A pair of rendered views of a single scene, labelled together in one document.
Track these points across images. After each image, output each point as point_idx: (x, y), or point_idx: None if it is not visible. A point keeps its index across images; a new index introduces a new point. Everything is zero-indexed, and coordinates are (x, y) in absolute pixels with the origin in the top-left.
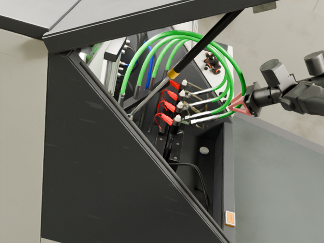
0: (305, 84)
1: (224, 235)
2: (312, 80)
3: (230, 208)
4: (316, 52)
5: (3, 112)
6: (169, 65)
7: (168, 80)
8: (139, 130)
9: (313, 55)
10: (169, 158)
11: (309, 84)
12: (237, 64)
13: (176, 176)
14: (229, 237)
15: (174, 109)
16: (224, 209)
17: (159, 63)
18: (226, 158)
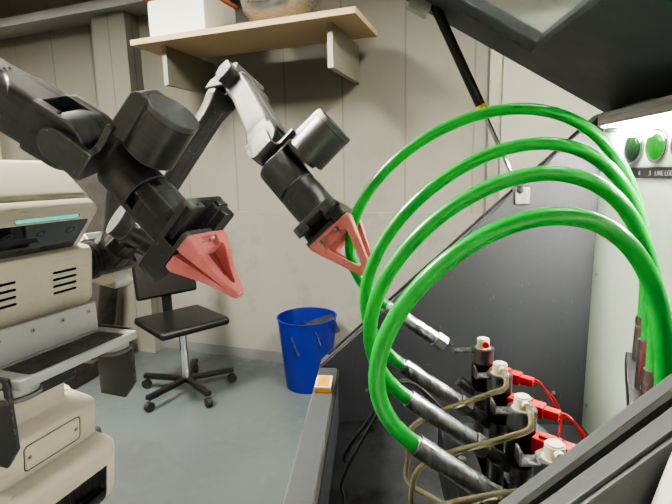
0: (277, 128)
1: (342, 344)
2: (167, 179)
3: (318, 399)
4: (157, 104)
5: None
6: (653, 385)
7: (485, 121)
8: (500, 203)
9: (177, 110)
10: (463, 423)
11: (274, 124)
12: (393, 155)
13: (436, 256)
14: (327, 372)
15: (512, 393)
16: (330, 396)
17: (646, 306)
18: (308, 491)
